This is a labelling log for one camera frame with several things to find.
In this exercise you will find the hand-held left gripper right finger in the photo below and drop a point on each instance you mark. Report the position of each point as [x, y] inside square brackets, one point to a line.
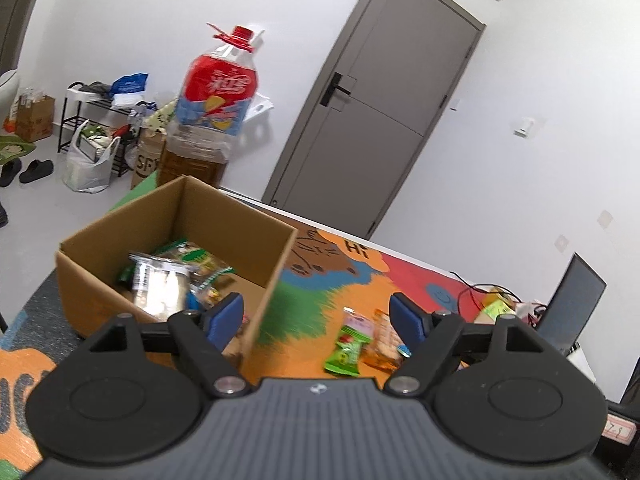
[407, 320]

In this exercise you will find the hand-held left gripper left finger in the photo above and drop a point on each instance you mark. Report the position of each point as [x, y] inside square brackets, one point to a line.
[227, 317]

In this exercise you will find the small blue snack packet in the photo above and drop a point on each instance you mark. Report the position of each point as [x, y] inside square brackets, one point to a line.
[197, 300]

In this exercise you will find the orange cracker packet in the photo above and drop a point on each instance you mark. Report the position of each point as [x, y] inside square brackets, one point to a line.
[382, 345]

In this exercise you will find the green white snack packet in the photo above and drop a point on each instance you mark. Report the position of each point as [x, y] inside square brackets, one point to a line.
[125, 275]

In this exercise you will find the colourful printed table mat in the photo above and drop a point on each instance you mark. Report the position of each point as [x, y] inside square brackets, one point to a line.
[310, 305]

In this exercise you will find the green tissue box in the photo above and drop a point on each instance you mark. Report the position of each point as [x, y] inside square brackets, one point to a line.
[492, 310]

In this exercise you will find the open laptop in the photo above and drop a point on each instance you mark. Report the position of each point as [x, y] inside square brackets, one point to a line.
[570, 310]

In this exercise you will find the brown delivery box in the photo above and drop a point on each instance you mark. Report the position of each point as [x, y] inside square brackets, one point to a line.
[147, 160]

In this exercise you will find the white plastic bag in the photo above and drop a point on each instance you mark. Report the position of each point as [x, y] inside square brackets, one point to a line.
[85, 172]

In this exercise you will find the grey door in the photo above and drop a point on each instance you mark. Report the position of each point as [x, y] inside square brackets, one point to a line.
[380, 110]

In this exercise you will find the white perforated board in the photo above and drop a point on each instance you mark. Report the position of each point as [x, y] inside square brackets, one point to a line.
[260, 107]

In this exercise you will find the large iced tea bottle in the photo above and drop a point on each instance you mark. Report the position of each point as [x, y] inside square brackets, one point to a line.
[220, 85]

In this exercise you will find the black slipper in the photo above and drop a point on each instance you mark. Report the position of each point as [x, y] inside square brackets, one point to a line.
[36, 171]
[10, 172]

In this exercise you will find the blue plastic bag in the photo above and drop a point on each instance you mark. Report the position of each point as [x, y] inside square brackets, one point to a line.
[127, 85]

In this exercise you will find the black shoe rack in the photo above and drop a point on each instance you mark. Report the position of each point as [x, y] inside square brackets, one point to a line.
[67, 110]

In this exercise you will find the dark cloth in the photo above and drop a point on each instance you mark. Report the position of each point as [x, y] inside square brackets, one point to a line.
[95, 89]

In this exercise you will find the green floor mat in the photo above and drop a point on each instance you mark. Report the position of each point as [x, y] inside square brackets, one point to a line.
[15, 149]

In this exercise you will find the small brown cardboard box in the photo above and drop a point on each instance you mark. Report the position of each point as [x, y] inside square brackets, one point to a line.
[35, 120]

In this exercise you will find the white wall socket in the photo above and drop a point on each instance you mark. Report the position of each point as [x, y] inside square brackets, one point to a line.
[605, 218]

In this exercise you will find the white light switch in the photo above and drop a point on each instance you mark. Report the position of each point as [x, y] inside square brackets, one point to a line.
[525, 126]

